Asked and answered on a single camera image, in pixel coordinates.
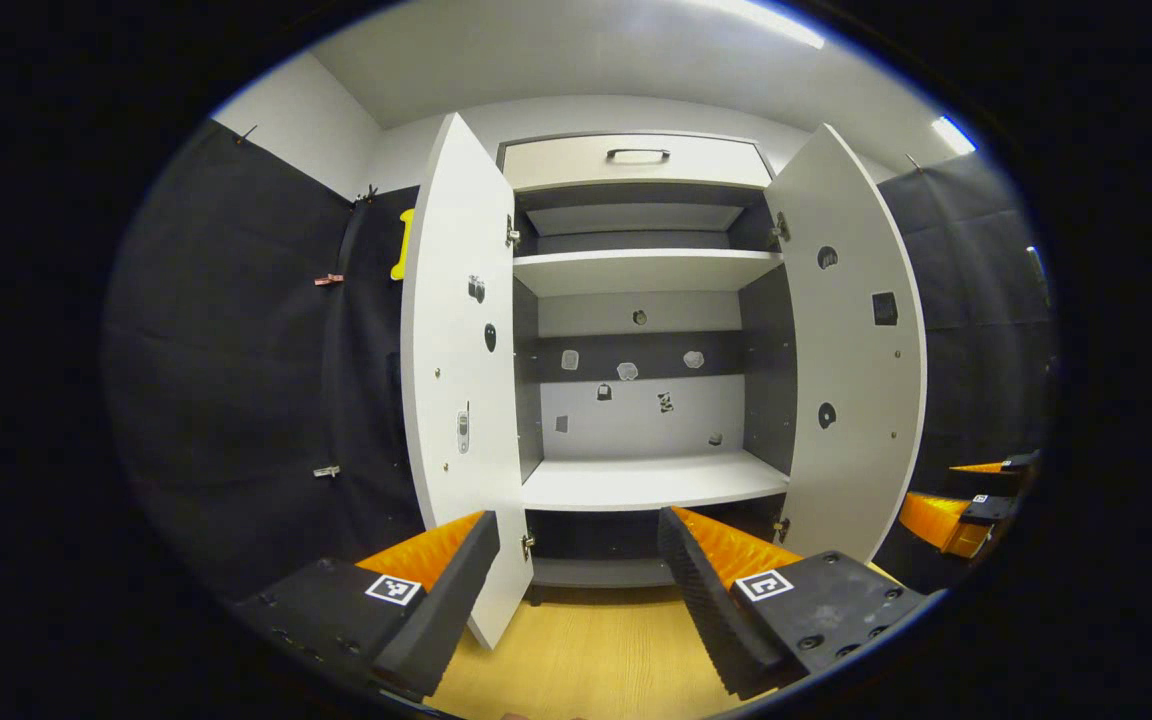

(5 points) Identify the grey cabinet drawer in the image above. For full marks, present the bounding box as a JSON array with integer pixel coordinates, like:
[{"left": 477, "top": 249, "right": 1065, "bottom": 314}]
[{"left": 497, "top": 131, "right": 776, "bottom": 194}]

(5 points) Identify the black backdrop cloth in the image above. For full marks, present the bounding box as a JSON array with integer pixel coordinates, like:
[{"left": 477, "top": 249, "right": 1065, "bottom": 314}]
[{"left": 106, "top": 118, "right": 1055, "bottom": 601}]

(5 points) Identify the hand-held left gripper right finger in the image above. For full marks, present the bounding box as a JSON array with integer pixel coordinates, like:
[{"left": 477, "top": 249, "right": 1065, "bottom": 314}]
[{"left": 656, "top": 505, "right": 932, "bottom": 701}]

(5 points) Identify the long ceiling light strip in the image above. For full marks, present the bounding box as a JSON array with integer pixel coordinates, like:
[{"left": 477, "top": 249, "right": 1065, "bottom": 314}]
[{"left": 704, "top": 0, "right": 828, "bottom": 50}]

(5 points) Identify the grey door with headphones sticker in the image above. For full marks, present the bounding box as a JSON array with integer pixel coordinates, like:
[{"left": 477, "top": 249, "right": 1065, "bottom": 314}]
[{"left": 763, "top": 121, "right": 930, "bottom": 567}]

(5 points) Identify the grey door with camera sticker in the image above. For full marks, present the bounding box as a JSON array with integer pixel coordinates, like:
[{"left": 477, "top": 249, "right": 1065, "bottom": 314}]
[{"left": 400, "top": 111, "right": 536, "bottom": 652}]

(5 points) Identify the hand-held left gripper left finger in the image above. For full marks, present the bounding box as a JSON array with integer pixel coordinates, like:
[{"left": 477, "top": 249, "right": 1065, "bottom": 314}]
[{"left": 234, "top": 510, "right": 502, "bottom": 701}]

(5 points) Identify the short ceiling light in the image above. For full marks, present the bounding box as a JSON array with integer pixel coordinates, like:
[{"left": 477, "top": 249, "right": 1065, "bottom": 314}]
[{"left": 930, "top": 114, "right": 978, "bottom": 157}]

